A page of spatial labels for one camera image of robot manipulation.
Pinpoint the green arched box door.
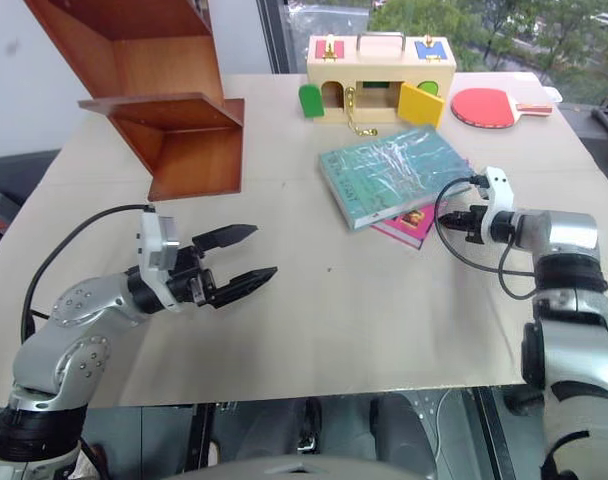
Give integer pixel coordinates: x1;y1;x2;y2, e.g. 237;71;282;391
298;83;326;120

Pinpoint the brass chain latch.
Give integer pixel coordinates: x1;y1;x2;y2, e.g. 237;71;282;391
344;86;380;138

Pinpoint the yellow square box door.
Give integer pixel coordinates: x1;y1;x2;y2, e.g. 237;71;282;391
398;81;446;129

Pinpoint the pink book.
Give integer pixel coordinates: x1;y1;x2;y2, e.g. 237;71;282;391
371;158;474;250

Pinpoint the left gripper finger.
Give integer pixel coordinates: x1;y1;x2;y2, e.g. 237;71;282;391
192;224;260;252
213;266;279;309

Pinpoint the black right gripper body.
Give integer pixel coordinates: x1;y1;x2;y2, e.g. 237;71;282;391
455;204;488;246

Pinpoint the silver rounded robot leg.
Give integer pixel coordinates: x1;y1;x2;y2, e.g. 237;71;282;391
369;389;485;467

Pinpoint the pale wooden lock box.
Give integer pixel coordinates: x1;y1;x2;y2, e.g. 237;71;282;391
305;31;458;127

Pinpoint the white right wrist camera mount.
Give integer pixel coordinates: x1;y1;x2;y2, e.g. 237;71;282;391
471;166;516;246

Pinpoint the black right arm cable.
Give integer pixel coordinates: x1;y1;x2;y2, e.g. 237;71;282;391
433;173;538;301

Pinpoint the dark window frame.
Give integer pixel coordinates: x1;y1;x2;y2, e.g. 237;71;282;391
255;0;294;76

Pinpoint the grey rounded robot torso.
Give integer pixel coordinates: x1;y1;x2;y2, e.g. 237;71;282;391
159;452;438;480

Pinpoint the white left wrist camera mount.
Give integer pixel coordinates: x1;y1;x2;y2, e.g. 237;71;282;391
135;208;180;287

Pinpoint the black low furniture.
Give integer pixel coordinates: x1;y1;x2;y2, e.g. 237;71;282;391
0;148;63;267

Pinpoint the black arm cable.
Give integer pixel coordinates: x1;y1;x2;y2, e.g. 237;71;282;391
20;202;158;346
433;173;538;301

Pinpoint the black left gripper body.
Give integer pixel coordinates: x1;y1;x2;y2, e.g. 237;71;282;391
165;244;220;309

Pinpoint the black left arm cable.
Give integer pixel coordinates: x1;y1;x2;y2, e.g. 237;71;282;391
20;202;158;346

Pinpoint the red table tennis paddle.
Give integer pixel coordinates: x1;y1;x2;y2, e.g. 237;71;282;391
449;87;555;131

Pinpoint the teal book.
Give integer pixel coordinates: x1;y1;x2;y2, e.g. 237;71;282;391
317;125;478;232

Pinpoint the brown wooden bookshelf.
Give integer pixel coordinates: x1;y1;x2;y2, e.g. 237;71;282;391
23;0;246;203

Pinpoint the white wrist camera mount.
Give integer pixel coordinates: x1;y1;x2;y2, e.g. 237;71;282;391
471;166;516;246
135;208;180;287

